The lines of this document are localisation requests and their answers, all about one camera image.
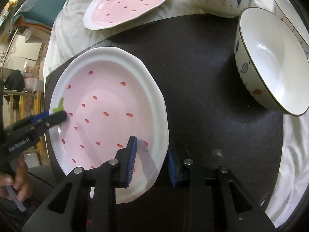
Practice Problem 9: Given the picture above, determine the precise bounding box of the large pink strawberry plate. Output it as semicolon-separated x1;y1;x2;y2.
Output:
50;47;169;204

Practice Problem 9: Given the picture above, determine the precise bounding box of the person's left hand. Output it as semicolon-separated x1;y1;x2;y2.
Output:
0;154;33;202

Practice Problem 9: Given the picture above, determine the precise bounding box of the black rectangular mat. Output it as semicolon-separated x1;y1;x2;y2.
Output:
44;13;284;232

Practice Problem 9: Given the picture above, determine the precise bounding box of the teal bed frame padding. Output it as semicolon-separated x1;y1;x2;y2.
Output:
11;0;66;32

